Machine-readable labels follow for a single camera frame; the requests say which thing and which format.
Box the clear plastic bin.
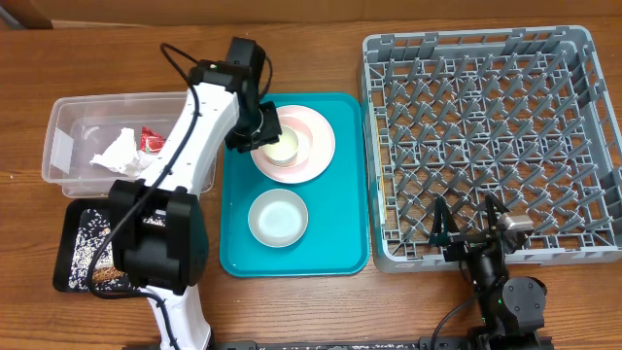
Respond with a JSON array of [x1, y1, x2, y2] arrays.
[[42, 91, 187, 198]]

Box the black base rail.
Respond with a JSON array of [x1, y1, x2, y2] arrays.
[[210, 336, 555, 350]]

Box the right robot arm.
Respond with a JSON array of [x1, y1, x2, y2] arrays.
[[429, 193, 554, 349]]

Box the cream cup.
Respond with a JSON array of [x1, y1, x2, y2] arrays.
[[261, 125, 299, 167]]

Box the teal plastic tray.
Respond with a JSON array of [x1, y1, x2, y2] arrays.
[[220, 92, 369, 278]]

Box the white napkin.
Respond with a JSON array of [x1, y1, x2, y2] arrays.
[[89, 127, 156, 177]]

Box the pink plate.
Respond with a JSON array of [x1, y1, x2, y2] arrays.
[[251, 105, 336, 184]]

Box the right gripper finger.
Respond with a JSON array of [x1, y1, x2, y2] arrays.
[[485, 192, 509, 230], [429, 196, 459, 247]]

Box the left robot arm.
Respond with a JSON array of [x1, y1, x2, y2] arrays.
[[86, 37, 282, 349]]

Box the grey bowl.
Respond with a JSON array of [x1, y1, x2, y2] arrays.
[[248, 189, 309, 248]]

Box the red snack wrapper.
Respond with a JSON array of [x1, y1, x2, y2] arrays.
[[140, 126, 165, 155]]

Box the rice and food scraps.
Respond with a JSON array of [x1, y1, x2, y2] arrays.
[[67, 209, 130, 292]]

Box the black plastic tray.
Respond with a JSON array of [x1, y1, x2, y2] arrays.
[[52, 197, 142, 294]]

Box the grey dish rack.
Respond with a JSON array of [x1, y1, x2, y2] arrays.
[[361, 25, 621, 273]]

